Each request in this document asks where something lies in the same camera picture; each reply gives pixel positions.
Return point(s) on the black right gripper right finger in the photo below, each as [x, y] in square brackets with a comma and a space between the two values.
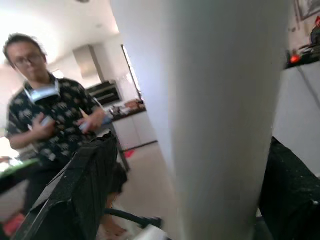
[292, 200]

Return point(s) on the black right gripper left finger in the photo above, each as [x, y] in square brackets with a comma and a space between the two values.
[75, 195]

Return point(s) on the white plastic table leg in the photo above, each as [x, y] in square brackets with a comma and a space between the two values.
[225, 112]

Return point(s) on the man in patterned black shirt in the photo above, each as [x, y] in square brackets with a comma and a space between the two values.
[65, 110]

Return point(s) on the white kitchen cabinet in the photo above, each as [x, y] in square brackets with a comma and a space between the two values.
[135, 130]

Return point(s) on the white grey headset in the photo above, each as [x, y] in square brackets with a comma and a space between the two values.
[43, 93]

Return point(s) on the black kitchen range hood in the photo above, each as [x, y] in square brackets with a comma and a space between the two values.
[105, 92]

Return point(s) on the black wall shelf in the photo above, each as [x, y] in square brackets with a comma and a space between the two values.
[305, 56]

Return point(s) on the framed wall picture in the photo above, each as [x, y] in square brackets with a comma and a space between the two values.
[310, 7]

